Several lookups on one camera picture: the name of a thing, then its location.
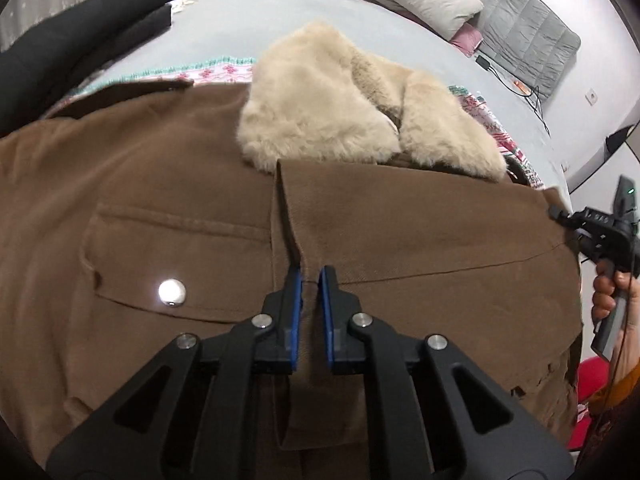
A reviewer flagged brown coat with fur collar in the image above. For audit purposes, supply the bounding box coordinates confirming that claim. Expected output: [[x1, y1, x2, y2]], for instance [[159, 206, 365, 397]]
[[1, 23, 582, 479]]

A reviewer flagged person's right hand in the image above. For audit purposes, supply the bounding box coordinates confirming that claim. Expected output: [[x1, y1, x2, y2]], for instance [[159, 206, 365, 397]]
[[591, 260, 639, 330]]

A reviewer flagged white grey sliding wardrobe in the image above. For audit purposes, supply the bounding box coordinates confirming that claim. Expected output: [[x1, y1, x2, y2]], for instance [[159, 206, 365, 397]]
[[570, 122, 639, 220]]

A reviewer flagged red plastic stool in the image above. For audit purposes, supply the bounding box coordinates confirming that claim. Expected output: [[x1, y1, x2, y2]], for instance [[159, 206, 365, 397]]
[[567, 356, 610, 452]]

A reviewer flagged grey quilted headboard cushion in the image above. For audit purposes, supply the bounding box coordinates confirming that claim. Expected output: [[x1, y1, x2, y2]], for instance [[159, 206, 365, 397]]
[[472, 0, 582, 100]]

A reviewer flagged pink small pillow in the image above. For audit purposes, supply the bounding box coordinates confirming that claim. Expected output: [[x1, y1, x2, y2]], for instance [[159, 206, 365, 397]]
[[449, 23, 483, 58]]

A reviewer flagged patterned pink green blanket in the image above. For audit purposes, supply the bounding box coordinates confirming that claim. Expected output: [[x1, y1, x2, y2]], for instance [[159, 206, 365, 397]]
[[44, 56, 546, 190]]

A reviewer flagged light blue bed sheet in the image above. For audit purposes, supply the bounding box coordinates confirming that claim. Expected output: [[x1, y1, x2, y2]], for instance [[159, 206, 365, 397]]
[[96, 0, 568, 193]]

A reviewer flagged black folded garment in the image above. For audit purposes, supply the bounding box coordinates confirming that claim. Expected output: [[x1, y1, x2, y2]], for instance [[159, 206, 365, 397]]
[[1, 0, 174, 136]]

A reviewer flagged white wall socket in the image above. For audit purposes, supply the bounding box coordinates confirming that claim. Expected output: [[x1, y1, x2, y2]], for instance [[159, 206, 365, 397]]
[[585, 89, 598, 106]]

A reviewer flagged black charger cable on bed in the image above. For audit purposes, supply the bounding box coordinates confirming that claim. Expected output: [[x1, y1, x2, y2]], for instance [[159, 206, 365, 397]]
[[474, 53, 551, 137]]

